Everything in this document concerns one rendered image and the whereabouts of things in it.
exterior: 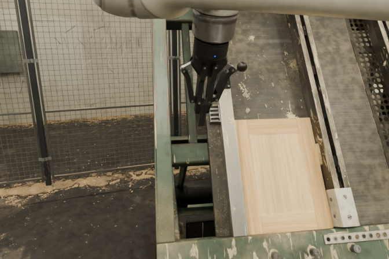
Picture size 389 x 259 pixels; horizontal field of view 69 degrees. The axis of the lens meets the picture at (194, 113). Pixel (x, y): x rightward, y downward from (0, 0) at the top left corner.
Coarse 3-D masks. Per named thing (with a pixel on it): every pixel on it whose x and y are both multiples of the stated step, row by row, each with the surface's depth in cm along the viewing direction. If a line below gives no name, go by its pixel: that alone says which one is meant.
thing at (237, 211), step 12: (228, 96) 109; (228, 108) 108; (228, 120) 106; (228, 132) 104; (228, 144) 103; (228, 156) 101; (228, 168) 100; (228, 180) 98; (240, 180) 99; (228, 192) 98; (240, 192) 97; (228, 204) 98; (240, 204) 96; (240, 216) 94; (240, 228) 93
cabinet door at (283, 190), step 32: (256, 128) 108; (288, 128) 109; (256, 160) 104; (288, 160) 105; (256, 192) 100; (288, 192) 101; (320, 192) 102; (256, 224) 96; (288, 224) 97; (320, 224) 98
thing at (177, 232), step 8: (176, 136) 220; (184, 136) 220; (200, 136) 220; (184, 184) 161; (176, 192) 155; (184, 192) 156; (192, 192) 157; (200, 192) 158; (208, 192) 158; (176, 200) 134; (184, 200) 154; (192, 200) 156; (200, 200) 157; (208, 200) 158; (176, 208) 127; (184, 208) 238; (192, 208) 239; (200, 208) 240; (208, 208) 241; (176, 216) 121; (176, 224) 116; (192, 224) 111; (200, 224) 112; (208, 224) 112; (176, 232) 111; (192, 232) 112; (200, 232) 113; (208, 232) 113
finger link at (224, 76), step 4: (232, 64) 66; (232, 68) 64; (224, 72) 66; (228, 72) 65; (232, 72) 65; (220, 76) 68; (224, 76) 66; (228, 76) 66; (220, 80) 67; (224, 80) 66; (216, 84) 69; (220, 84) 67; (224, 84) 67; (216, 88) 69; (220, 88) 67; (224, 88) 67; (216, 92) 70; (220, 92) 68; (216, 96) 68; (220, 96) 69; (216, 100) 69
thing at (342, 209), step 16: (288, 16) 128; (304, 16) 122; (304, 32) 120; (304, 48) 117; (304, 64) 115; (304, 80) 116; (320, 80) 112; (304, 96) 116; (320, 96) 111; (320, 112) 107; (320, 128) 105; (320, 144) 106; (336, 144) 103; (336, 160) 102; (336, 176) 99; (336, 192) 97; (336, 208) 97; (352, 208) 96; (336, 224) 97; (352, 224) 94
